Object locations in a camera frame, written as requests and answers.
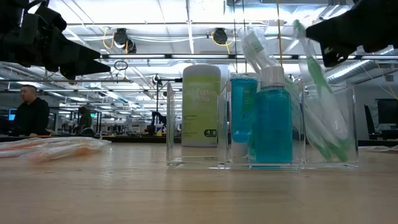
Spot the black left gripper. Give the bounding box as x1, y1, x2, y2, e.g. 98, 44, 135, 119
0, 0, 112, 80

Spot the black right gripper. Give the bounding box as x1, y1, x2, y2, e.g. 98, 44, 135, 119
305, 0, 398, 68

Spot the orange toothbrush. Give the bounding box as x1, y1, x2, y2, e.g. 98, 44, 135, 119
0, 137, 109, 149
18, 143, 112, 163

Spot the person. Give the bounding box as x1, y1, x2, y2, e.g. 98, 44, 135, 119
76, 106, 96, 138
14, 84, 51, 137

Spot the dark computer monitor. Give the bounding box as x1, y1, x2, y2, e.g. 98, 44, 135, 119
376, 98, 398, 125

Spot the green disinfecting wipes canister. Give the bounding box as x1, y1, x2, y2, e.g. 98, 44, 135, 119
181, 63, 222, 148

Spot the clear acrylic organizer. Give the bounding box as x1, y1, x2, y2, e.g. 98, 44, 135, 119
166, 81, 360, 171

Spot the black ceiling cable reel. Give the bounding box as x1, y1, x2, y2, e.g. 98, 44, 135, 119
212, 27, 229, 45
112, 27, 137, 54

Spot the yellow hanging cable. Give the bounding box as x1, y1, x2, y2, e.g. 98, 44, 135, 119
275, 0, 284, 68

